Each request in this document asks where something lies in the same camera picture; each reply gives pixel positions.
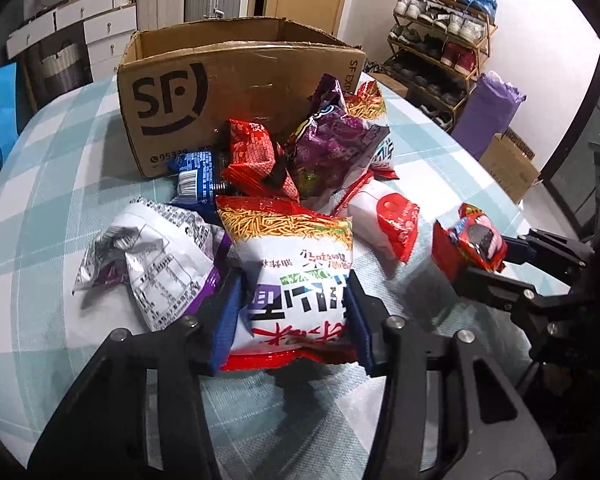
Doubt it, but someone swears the small red candy packet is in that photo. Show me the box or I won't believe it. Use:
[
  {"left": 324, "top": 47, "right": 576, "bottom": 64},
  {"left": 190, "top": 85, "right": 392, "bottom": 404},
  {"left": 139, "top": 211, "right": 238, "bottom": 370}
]
[{"left": 431, "top": 203, "right": 507, "bottom": 282}]

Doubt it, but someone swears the red white snack packet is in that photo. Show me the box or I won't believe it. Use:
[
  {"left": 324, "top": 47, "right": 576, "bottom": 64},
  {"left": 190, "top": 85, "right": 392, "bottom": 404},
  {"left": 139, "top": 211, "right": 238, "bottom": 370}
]
[{"left": 342, "top": 179, "right": 419, "bottom": 263}]

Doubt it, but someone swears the silver purple snack bag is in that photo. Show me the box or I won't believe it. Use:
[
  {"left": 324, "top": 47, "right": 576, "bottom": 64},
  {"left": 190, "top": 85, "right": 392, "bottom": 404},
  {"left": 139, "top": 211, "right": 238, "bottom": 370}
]
[{"left": 73, "top": 197, "right": 230, "bottom": 332}]

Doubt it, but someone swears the purple grape candy bag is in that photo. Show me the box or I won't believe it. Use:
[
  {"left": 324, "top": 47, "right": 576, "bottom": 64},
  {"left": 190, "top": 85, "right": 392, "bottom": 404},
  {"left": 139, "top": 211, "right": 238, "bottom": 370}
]
[{"left": 286, "top": 74, "right": 396, "bottom": 212}]

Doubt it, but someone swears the white red noodle snack bag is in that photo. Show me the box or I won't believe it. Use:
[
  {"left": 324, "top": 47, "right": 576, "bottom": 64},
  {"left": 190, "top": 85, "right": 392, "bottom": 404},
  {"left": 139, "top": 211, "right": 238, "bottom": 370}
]
[{"left": 216, "top": 196, "right": 355, "bottom": 372}]

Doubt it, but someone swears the blue cookie packet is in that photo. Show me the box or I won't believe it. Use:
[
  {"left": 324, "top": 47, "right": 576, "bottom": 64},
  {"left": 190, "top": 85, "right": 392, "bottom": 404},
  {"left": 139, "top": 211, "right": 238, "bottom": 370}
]
[{"left": 168, "top": 151, "right": 227, "bottom": 208}]

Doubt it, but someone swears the red chips bag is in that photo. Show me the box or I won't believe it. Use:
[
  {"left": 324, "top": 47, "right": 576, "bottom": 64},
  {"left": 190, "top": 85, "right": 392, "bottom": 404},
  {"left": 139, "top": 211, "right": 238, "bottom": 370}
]
[{"left": 221, "top": 119, "right": 300, "bottom": 203}]

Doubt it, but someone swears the checkered teal tablecloth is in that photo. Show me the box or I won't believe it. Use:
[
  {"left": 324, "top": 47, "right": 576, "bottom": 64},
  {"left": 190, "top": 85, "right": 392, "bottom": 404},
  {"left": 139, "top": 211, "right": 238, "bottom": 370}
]
[{"left": 0, "top": 79, "right": 529, "bottom": 479}]

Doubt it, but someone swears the brown cardboard box on floor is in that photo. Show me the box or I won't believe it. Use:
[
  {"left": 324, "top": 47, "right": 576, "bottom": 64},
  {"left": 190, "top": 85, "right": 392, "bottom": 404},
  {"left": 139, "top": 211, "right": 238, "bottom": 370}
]
[{"left": 479, "top": 133, "right": 540, "bottom": 204}]

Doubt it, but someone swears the small cardboard box by rack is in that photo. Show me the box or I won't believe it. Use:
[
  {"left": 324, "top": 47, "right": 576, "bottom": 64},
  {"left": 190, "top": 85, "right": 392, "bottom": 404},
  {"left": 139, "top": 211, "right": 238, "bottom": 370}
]
[{"left": 372, "top": 73, "right": 410, "bottom": 99}]

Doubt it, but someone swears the wooden shoe rack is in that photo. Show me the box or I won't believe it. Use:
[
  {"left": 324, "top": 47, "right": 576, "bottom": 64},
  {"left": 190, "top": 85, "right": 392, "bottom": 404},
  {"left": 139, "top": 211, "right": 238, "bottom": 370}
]
[{"left": 381, "top": 0, "right": 498, "bottom": 132}]

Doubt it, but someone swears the brown SF cardboard box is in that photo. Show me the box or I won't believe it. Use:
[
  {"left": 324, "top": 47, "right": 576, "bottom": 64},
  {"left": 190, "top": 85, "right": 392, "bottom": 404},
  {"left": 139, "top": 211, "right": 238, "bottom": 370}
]
[{"left": 117, "top": 16, "right": 366, "bottom": 178}]

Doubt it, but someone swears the woven laundry basket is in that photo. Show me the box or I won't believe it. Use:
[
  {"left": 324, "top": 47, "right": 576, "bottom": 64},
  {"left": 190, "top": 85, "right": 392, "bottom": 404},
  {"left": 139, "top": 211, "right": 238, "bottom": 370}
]
[{"left": 42, "top": 42, "right": 85, "bottom": 96}]

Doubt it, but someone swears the white drawer desk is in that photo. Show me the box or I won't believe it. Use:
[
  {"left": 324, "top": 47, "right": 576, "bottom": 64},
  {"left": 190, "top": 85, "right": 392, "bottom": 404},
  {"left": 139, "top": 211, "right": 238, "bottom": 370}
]
[{"left": 6, "top": 0, "right": 137, "bottom": 80}]

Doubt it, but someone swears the beige suitcase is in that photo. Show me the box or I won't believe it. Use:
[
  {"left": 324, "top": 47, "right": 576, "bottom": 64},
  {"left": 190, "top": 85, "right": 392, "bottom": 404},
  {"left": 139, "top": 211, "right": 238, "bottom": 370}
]
[{"left": 136, "top": 0, "right": 185, "bottom": 30}]

